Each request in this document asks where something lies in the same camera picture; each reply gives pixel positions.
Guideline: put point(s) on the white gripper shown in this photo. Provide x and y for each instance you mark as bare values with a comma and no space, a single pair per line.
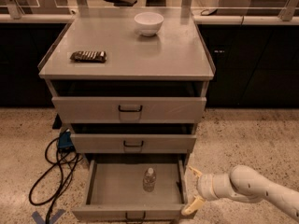
206,186

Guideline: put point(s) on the clear plastic water bottle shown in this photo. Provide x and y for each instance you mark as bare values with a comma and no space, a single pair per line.
149,180

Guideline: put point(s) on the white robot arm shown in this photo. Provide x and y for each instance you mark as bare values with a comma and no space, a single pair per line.
245,185

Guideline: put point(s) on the bottom grey drawer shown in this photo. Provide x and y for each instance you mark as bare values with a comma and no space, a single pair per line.
114,189

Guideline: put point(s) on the grey drawer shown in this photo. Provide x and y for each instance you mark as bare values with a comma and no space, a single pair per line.
114,189
133,143
129,109

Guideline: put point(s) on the middle grey drawer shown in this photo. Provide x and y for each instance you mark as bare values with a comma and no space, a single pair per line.
133,143

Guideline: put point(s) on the grey drawer cabinet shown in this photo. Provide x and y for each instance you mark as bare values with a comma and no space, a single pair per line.
172,63

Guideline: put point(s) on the top grey drawer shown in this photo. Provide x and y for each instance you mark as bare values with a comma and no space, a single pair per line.
129,109

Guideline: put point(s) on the blue power adapter box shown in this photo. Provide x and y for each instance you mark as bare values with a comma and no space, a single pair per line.
65,142

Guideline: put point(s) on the white ceramic bowl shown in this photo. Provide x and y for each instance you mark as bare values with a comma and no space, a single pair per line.
148,23

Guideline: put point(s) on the dark striped snack bar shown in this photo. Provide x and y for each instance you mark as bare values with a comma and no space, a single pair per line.
89,56

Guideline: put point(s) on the black office chair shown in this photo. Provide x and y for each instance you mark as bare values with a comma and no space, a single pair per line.
122,3

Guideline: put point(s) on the dark low counter wall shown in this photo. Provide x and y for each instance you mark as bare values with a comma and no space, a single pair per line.
254,65

